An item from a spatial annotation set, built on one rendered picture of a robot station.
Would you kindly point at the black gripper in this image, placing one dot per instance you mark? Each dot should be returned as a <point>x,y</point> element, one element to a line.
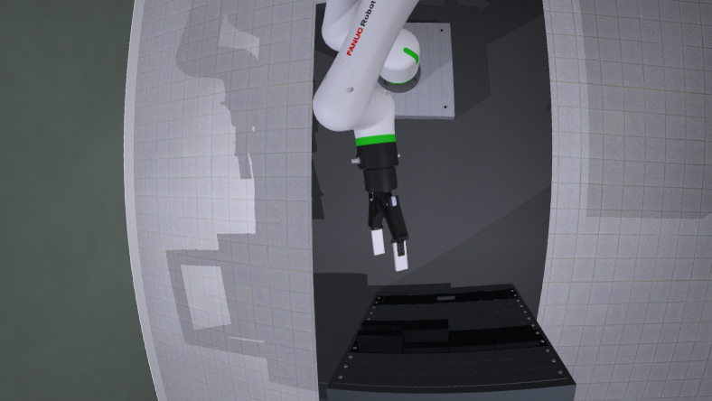
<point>379,183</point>

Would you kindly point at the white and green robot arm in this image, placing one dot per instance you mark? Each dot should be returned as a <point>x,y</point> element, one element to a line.
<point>348,95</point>

